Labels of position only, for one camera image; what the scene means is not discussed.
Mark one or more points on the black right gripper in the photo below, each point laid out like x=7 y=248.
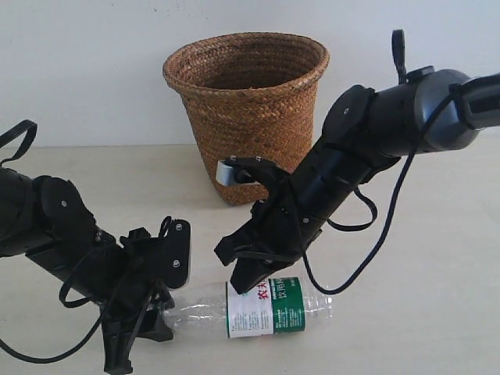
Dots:
x=282 y=227

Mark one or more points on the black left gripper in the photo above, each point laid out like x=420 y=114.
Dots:
x=125 y=274

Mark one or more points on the clear plastic water bottle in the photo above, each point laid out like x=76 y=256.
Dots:
x=275 y=306

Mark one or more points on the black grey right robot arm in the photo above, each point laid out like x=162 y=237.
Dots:
x=364 y=133

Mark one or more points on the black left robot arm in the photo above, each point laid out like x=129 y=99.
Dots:
x=40 y=211

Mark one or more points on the brown woven wicker basket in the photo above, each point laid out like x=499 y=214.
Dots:
x=249 y=94

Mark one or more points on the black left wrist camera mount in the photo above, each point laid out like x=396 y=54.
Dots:
x=164 y=258

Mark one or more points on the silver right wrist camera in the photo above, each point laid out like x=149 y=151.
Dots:
x=239 y=171

